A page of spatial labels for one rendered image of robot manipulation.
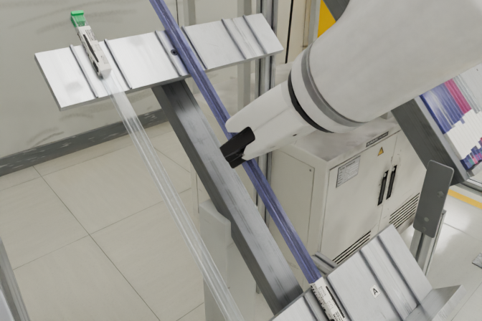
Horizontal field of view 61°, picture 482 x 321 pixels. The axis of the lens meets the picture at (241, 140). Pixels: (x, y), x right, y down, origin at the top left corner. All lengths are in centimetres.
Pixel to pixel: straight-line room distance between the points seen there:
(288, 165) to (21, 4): 156
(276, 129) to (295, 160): 78
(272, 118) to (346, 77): 9
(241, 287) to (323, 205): 56
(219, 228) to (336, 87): 30
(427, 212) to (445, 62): 65
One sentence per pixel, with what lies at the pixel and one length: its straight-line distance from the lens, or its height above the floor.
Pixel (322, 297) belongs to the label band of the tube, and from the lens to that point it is 50.
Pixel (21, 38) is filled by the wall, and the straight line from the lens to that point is 229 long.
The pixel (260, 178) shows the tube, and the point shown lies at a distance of 49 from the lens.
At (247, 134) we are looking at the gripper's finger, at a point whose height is 98.
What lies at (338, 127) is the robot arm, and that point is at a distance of 35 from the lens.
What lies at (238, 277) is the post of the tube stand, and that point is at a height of 71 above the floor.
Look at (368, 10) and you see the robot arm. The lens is 30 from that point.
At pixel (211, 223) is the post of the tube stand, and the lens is 57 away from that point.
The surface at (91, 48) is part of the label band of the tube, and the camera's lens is 50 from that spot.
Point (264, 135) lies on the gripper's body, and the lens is 38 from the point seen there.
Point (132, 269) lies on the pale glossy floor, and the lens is 167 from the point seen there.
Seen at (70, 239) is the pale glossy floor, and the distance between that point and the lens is 188.
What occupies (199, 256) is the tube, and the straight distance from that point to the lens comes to 43.
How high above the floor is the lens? 116
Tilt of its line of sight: 28 degrees down
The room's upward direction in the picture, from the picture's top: straight up
